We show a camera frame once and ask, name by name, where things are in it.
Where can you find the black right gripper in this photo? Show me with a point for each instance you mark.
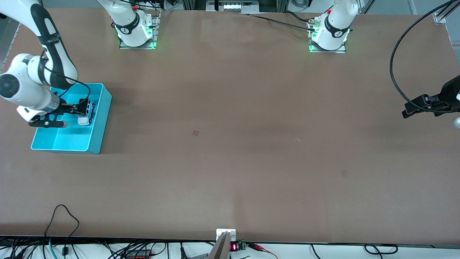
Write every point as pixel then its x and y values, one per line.
pixel 67 107

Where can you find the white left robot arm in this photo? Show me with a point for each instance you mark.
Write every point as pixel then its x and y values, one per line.
pixel 336 25

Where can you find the orange power strip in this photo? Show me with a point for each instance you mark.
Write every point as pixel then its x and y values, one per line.
pixel 138 257

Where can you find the teal plastic storage bin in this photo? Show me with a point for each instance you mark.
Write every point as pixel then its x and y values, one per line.
pixel 72 138

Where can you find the aluminium corner bracket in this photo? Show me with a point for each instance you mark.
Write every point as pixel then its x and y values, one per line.
pixel 440 18

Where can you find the white lit device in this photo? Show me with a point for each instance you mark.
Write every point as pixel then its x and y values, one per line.
pixel 237 6

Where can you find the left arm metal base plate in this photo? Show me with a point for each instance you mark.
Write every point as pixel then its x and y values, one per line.
pixel 341 50

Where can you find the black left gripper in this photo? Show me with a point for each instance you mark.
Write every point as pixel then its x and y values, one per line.
pixel 450 94

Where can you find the white metal mount bracket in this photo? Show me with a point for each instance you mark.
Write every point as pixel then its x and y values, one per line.
pixel 232 233

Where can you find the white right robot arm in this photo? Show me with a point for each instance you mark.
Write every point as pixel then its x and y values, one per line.
pixel 21 90

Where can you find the aluminium frame profile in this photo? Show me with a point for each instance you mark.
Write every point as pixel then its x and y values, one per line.
pixel 449 9

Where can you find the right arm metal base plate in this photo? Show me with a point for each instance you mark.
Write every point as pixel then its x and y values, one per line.
pixel 155 36

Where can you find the white jeep toy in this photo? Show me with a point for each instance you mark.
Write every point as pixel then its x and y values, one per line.
pixel 84 120

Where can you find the black power plug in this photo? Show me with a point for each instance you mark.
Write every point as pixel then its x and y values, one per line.
pixel 182 251

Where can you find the red digit display module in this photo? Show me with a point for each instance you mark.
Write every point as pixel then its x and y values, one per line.
pixel 234 247

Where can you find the aluminium camera mount profile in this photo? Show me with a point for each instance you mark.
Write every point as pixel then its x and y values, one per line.
pixel 219 250

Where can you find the red clip lead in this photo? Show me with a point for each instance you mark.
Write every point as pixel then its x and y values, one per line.
pixel 257 246

